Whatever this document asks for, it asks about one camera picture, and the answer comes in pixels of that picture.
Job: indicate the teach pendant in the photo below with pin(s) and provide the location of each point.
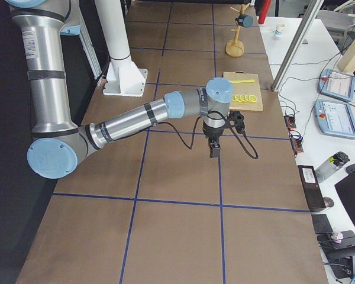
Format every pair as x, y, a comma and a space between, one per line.
337, 84
335, 118

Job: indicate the white camera post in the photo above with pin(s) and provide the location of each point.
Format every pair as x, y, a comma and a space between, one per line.
124, 78

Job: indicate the wooden cup rack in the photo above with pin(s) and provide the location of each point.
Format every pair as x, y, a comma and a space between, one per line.
235, 47

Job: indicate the teach pendant near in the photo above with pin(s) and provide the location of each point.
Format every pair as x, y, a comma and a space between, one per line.
335, 118

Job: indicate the paper cup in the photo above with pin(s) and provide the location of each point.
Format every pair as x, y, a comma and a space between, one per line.
279, 30

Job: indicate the bamboo cutting board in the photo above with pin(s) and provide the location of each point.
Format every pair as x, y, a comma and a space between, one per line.
245, 89

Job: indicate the aluminium frame post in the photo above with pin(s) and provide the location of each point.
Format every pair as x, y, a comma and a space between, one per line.
306, 22

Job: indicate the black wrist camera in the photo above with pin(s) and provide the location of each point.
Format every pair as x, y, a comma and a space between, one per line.
235, 121

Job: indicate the teach pendant far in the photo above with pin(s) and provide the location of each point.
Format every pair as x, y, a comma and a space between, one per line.
337, 84

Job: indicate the yellow plastic knife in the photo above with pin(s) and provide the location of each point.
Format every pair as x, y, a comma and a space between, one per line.
242, 81

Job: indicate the teal mug yellow inside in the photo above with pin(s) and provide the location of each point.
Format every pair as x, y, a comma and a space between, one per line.
244, 20

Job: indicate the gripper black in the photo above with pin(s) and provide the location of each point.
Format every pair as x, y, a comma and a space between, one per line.
212, 133

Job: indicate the black box device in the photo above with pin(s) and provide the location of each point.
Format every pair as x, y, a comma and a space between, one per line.
311, 188

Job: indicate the clear water bottle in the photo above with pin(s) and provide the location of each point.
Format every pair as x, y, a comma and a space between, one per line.
331, 165

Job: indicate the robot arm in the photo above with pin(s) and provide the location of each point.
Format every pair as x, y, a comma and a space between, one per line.
59, 144

